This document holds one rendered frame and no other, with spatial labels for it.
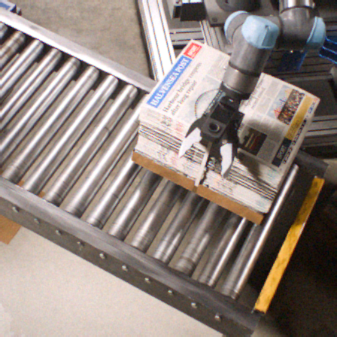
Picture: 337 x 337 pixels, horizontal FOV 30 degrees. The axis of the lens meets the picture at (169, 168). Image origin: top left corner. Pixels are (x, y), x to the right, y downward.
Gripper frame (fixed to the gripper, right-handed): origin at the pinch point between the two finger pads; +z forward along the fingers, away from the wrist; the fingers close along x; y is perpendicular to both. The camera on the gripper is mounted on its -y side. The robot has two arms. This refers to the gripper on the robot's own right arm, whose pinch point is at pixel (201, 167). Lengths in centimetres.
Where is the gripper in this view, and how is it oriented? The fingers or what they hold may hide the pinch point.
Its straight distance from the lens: 141.8
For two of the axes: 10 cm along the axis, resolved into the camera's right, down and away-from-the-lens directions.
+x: -8.8, -4.4, 1.8
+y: 3.4, -3.1, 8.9
